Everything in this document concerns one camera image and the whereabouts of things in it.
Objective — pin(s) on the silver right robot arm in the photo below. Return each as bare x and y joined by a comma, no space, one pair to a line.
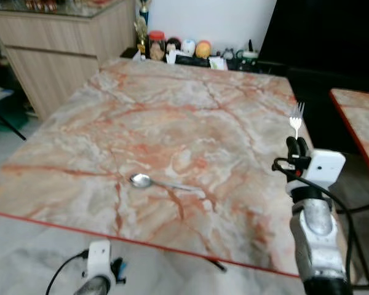
318,239

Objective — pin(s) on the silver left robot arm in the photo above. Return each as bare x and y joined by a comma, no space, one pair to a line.
93,287

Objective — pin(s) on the black low console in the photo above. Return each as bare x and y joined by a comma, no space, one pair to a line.
258,65

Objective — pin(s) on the silver metal spoon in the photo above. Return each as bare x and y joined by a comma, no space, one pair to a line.
141,180

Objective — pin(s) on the black table leg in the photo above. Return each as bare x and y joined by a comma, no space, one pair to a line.
216,265

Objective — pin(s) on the white green gadget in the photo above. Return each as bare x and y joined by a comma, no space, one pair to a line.
248,54

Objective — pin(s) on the white green card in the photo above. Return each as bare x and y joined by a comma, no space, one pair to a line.
218,62

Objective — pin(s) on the black television screen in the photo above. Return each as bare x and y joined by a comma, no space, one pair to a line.
323,27

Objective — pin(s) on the orange round toy figure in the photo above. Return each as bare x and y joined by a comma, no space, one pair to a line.
203,49

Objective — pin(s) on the white round toy figure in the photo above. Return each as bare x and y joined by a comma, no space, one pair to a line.
189,47

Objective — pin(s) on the black round toy figure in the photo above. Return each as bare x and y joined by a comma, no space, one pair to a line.
173,45

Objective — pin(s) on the red lidded jar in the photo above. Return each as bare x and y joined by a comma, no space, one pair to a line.
156,46

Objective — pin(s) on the black slanted rod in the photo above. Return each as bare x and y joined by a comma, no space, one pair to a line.
6,121

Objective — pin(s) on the gold trophy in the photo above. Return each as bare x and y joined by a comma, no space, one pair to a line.
141,27

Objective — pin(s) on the light wooden cabinet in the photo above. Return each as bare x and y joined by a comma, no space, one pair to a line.
61,43

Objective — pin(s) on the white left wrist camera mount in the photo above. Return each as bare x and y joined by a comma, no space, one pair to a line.
99,258

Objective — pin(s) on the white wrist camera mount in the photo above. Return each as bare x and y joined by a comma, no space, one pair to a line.
99,258
325,167

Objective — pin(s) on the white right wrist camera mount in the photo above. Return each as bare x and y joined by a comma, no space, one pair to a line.
325,167

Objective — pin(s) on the black metal table frame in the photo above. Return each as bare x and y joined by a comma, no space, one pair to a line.
361,206

